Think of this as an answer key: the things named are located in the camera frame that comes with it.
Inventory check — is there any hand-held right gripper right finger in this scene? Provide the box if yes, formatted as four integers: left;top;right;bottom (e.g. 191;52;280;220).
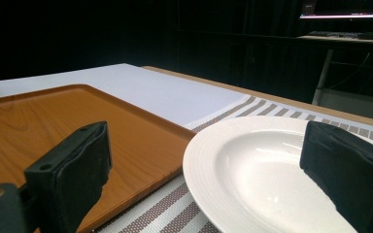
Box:
299;120;373;233

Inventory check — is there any striped woven placemat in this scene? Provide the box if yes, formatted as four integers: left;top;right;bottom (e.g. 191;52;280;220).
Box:
91;94;373;233

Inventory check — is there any brown wooden tray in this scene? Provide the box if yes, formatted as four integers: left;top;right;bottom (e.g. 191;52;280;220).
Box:
0;83;197;233

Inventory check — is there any computer monitor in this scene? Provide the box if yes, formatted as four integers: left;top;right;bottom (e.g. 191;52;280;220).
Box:
299;0;373;20

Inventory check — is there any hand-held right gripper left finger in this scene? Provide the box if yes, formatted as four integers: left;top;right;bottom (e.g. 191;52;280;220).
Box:
23;120;113;233

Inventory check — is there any white deep plate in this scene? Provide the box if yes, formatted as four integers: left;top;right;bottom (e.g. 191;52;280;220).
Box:
182;116;373;233

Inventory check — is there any black keyboard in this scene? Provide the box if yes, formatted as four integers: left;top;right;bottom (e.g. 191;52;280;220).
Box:
308;30;373;41

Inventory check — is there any desk with metal leg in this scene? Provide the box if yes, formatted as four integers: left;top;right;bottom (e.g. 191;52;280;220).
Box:
296;34;373;107

